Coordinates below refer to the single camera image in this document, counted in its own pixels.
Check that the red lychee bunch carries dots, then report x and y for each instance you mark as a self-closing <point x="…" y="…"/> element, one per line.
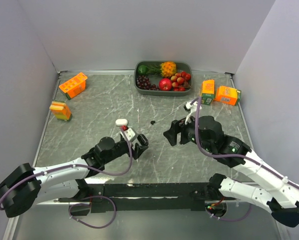
<point x="181" y="81"/>

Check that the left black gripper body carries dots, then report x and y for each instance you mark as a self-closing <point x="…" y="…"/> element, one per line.
<point x="120" y="149"/>

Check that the red apple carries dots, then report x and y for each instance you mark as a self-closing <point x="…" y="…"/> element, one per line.
<point x="165" y="84"/>

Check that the orange carton far right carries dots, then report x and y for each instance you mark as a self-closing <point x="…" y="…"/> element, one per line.
<point x="228" y="95"/>

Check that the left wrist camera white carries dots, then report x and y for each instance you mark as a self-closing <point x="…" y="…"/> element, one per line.
<point x="128" y="133"/>

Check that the yellow orange carton left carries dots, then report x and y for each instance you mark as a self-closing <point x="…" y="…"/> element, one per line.
<point x="61" y="111"/>

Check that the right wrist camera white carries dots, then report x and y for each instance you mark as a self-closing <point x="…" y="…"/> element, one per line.
<point x="191" y="108"/>

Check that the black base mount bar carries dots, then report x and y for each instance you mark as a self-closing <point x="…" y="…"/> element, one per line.
<point x="147" y="196"/>

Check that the grey fruit tray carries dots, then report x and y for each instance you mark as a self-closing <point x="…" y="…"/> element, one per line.
<point x="155" y="79"/>

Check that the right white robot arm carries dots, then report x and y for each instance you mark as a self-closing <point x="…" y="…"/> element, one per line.
<point x="274" y="192"/>

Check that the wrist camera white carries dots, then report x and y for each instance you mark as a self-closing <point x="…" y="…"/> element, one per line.
<point x="191" y="108"/>
<point x="128" y="133"/>

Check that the green lime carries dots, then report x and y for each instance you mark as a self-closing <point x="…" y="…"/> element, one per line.
<point x="142" y="70"/>

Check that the orange pineapple toy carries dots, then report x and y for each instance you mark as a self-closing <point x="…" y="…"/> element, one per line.
<point x="166" y="69"/>

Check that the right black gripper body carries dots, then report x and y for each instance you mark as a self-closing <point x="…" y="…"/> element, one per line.
<point x="207" y="145"/>

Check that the white earbud charging case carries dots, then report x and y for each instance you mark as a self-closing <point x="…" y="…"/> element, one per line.
<point x="121" y="122"/>

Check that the orange juice carton far left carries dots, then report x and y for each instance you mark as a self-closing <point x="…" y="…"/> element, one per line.
<point x="74" y="86"/>

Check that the dark grape bunch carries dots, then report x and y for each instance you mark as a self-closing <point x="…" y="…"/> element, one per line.
<point x="143" y="82"/>

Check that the green yellow carton right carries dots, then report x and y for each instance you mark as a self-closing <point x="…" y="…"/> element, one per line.
<point x="207" y="92"/>

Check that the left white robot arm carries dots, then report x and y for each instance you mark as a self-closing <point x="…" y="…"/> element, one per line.
<point x="27" y="185"/>

